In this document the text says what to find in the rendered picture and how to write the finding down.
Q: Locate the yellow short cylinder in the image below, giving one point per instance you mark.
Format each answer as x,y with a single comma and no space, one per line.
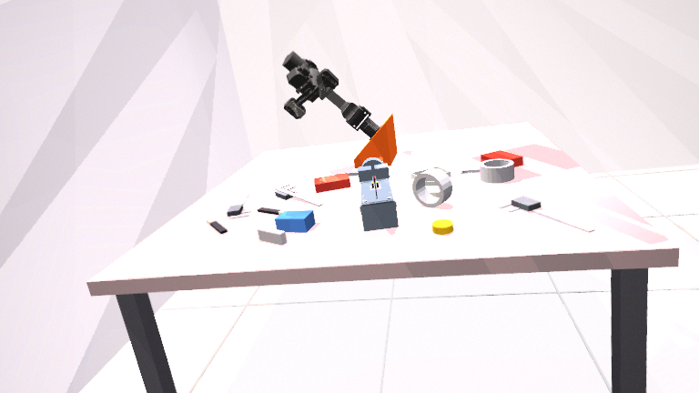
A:
442,226

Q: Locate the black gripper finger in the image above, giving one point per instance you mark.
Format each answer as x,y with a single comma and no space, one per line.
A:
325,86
296,110

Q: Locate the blue block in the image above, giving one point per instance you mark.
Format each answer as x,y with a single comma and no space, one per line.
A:
296,221

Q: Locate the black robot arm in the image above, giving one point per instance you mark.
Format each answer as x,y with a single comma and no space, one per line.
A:
298,76

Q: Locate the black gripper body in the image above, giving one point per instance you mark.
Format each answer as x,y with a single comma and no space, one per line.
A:
310,91

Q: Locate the grey hollow cylinder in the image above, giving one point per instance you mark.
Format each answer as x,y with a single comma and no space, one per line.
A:
421,193
497,171

